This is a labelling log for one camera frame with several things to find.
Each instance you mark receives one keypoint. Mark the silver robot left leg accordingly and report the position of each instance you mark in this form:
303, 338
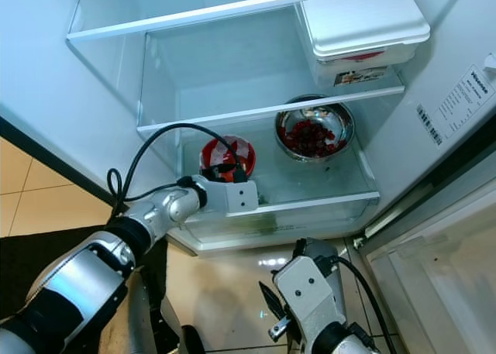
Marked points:
147, 331

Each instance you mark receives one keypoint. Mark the stainless steel fridge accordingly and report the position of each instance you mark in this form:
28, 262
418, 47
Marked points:
62, 83

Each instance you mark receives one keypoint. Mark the glass fridge shelf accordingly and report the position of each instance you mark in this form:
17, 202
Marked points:
240, 112
163, 17
318, 201

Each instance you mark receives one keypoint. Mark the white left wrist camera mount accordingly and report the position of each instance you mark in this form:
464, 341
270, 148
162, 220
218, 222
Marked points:
232, 197

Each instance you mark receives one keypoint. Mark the steel bowl of berries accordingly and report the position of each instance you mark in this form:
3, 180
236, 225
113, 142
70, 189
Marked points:
314, 137

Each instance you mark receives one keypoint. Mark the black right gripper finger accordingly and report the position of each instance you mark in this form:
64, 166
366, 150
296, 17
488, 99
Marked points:
279, 329
275, 306

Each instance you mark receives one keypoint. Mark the black floor mat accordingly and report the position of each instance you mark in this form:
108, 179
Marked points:
39, 276

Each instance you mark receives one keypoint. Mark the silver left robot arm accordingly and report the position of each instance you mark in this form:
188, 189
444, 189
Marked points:
93, 276

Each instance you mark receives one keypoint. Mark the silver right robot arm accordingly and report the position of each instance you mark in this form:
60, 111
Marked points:
353, 345

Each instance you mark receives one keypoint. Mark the white fridge label sticker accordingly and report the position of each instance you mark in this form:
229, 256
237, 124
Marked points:
456, 104

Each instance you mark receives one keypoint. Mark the red patterned bowl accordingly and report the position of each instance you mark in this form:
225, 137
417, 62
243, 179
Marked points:
215, 149

